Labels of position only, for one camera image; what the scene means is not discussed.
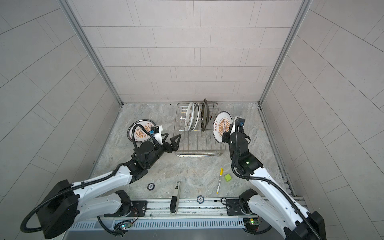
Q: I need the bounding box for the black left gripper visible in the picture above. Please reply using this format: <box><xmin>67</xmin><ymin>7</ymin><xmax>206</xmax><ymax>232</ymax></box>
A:
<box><xmin>144</xmin><ymin>132</ymin><xmax>182</xmax><ymax>170</ymax></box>

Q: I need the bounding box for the small sunburst plate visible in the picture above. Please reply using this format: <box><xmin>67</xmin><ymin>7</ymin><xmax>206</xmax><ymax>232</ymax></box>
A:
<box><xmin>213</xmin><ymin>111</ymin><xmax>233</xmax><ymax>144</ymax></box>

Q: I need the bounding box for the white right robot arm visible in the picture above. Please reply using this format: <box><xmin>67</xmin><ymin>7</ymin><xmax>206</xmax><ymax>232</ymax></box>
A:
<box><xmin>222</xmin><ymin>117</ymin><xmax>327</xmax><ymax>240</ymax></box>

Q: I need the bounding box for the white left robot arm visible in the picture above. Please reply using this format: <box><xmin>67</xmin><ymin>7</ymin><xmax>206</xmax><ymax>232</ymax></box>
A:
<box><xmin>20</xmin><ymin>123</ymin><xmax>181</xmax><ymax>239</ymax></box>

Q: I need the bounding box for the yellow capped white marker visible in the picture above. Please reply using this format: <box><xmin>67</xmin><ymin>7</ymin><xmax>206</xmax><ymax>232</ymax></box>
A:
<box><xmin>216</xmin><ymin>168</ymin><xmax>224</xmax><ymax>194</ymax></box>

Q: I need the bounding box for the white watermelon pattern plate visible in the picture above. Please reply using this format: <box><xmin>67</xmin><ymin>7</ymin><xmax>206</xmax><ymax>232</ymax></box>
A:
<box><xmin>185</xmin><ymin>102</ymin><xmax>195</xmax><ymax>132</ymax></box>

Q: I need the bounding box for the green cube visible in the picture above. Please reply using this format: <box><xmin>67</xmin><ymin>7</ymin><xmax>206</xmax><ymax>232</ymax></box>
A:
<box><xmin>224</xmin><ymin>174</ymin><xmax>232</xmax><ymax>182</ymax></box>

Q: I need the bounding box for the dark rimmed checkered plate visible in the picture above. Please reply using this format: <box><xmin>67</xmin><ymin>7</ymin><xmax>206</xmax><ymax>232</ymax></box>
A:
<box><xmin>201</xmin><ymin>99</ymin><xmax>210</xmax><ymax>132</ymax></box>

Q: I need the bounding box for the white blue striped plate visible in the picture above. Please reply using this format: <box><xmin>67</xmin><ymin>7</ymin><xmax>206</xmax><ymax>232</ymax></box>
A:
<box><xmin>192</xmin><ymin>103</ymin><xmax>201</xmax><ymax>131</ymax></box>

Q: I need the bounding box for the right round poker chip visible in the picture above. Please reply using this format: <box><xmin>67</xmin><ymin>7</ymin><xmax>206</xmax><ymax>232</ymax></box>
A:
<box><xmin>197</xmin><ymin>196</ymin><xmax>205</xmax><ymax>204</ymax></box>

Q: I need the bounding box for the black white handheld scraper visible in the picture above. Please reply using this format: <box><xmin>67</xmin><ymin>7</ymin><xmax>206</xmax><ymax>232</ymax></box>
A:
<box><xmin>170</xmin><ymin>181</ymin><xmax>181</xmax><ymax>216</ymax></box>

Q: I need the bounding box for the right circuit board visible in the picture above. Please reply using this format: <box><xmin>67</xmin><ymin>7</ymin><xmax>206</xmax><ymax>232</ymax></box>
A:
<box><xmin>243</xmin><ymin>219</ymin><xmax>260</xmax><ymax>235</ymax></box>

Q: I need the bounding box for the circuit board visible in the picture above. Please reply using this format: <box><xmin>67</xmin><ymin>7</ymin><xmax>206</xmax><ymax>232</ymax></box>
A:
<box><xmin>243</xmin><ymin>219</ymin><xmax>260</xmax><ymax>235</ymax></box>
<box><xmin>114</xmin><ymin>220</ymin><xmax>132</xmax><ymax>236</ymax></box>

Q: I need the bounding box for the left circuit board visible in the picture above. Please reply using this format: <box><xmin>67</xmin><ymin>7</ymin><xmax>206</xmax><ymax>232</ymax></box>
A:
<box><xmin>114</xmin><ymin>220</ymin><xmax>132</xmax><ymax>236</ymax></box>

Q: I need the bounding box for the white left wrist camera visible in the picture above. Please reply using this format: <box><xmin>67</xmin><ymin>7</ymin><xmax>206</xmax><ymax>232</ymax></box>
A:
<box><xmin>150</xmin><ymin>126</ymin><xmax>163</xmax><ymax>145</ymax></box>

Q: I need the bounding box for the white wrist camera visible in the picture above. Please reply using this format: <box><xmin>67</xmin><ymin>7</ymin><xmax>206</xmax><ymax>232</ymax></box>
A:
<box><xmin>150</xmin><ymin>126</ymin><xmax>163</xmax><ymax>145</ymax></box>
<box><xmin>231</xmin><ymin>116</ymin><xmax>245</xmax><ymax>134</ymax></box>

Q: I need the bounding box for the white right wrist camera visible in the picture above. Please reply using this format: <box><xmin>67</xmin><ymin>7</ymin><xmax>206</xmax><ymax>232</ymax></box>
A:
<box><xmin>231</xmin><ymin>116</ymin><xmax>245</xmax><ymax>134</ymax></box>

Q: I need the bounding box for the metal wire dish rack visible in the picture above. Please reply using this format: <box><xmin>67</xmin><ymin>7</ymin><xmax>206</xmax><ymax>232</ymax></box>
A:
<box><xmin>173</xmin><ymin>102</ymin><xmax>227</xmax><ymax>157</ymax></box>

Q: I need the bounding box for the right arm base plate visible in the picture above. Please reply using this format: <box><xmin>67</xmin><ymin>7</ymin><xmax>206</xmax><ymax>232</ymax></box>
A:
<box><xmin>221</xmin><ymin>198</ymin><xmax>253</xmax><ymax>216</ymax></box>

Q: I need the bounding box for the aluminium front rail frame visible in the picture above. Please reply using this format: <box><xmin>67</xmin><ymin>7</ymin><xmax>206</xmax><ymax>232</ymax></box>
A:
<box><xmin>58</xmin><ymin>196</ymin><xmax>311</xmax><ymax>222</ymax></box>

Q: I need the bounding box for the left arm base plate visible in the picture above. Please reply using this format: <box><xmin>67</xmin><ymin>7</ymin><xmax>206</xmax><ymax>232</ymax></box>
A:
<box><xmin>104</xmin><ymin>201</ymin><xmax>148</xmax><ymax>218</ymax></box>

